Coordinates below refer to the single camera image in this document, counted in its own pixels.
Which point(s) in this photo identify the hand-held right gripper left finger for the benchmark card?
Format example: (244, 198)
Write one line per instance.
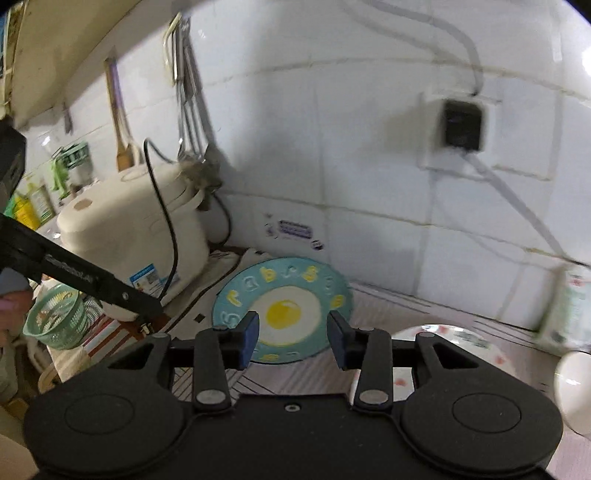
(248, 341)

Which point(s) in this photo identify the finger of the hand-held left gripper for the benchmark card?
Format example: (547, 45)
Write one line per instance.
(134, 301)

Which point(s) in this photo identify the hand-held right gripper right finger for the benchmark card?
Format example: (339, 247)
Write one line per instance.
(339, 344)

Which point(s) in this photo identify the blue egg-print plate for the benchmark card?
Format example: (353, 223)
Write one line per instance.
(314, 277)

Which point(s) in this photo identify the white pink-rimmed plate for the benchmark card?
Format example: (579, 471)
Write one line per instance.
(466, 344)

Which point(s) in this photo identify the white ribbed bowl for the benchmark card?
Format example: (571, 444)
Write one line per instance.
(575, 392)

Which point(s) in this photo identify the person's left hand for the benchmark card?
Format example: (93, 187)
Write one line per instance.
(10, 305)

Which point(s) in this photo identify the red striped cloth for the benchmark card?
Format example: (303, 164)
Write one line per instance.
(108, 337)

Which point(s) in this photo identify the green plastic basket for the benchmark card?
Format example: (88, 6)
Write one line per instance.
(55, 323)

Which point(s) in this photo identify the green labelled packet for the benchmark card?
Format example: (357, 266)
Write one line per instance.
(30, 205)

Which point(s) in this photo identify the grey striped tablecloth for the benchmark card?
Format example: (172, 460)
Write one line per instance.
(406, 307)

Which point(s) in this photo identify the cream rice cooker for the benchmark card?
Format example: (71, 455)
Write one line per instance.
(129, 217)

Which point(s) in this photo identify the green-capped jar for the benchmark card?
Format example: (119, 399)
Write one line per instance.
(76, 161)

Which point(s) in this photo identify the wooden spatula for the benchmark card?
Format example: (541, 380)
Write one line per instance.
(122, 152)

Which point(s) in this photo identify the white salt bag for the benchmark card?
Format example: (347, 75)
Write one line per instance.
(568, 309)

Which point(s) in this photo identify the cream hanging utensil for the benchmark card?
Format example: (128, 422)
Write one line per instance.
(168, 50)

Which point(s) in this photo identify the black power adapter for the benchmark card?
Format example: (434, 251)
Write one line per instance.
(461, 122)

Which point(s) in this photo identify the small wall label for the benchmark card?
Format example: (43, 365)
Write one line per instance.
(293, 229)

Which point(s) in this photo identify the wooden wall cabinet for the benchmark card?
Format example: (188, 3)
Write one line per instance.
(69, 55)

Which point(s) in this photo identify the white wall socket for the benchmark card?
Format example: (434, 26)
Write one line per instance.
(429, 138)

